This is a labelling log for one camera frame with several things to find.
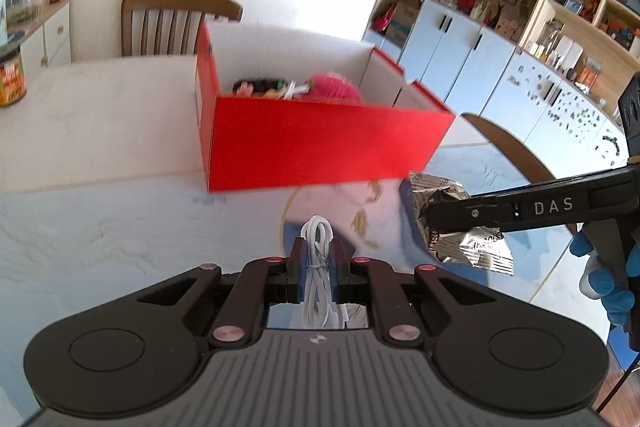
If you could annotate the pink fuzzy plush ball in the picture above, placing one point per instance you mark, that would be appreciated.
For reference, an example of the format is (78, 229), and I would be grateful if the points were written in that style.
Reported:
(331, 86)

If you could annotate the blue gloved right hand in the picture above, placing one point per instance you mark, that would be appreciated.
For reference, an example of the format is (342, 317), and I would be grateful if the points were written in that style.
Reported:
(598, 282)

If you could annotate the silver foil snack packet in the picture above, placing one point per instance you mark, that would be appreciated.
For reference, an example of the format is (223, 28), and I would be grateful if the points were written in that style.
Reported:
(481, 248)

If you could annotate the red and white cardboard box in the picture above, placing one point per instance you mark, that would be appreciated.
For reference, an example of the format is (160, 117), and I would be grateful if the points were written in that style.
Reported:
(249, 142)

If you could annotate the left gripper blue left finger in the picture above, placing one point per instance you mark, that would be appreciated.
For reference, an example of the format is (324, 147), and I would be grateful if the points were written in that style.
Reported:
(298, 270)

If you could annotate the white drawer cabinet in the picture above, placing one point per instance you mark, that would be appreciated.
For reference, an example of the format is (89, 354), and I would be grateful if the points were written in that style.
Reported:
(46, 40)

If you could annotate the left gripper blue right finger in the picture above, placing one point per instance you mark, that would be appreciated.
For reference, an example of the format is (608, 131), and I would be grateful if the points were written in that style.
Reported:
(337, 269)

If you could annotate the dark curly hair doll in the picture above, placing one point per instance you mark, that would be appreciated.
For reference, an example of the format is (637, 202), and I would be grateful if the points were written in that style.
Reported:
(261, 88)

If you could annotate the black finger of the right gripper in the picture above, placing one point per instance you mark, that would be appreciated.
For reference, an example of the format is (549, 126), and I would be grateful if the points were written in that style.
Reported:
(449, 215)

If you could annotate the dark wooden chair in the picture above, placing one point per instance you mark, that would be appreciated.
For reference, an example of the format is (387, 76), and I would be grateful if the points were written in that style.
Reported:
(168, 27)

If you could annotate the white wall cupboard unit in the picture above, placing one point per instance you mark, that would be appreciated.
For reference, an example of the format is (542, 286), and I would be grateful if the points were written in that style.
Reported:
(550, 72)

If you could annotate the orange label jar black lid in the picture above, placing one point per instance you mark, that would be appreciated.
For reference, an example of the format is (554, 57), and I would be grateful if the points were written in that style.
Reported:
(12, 80)

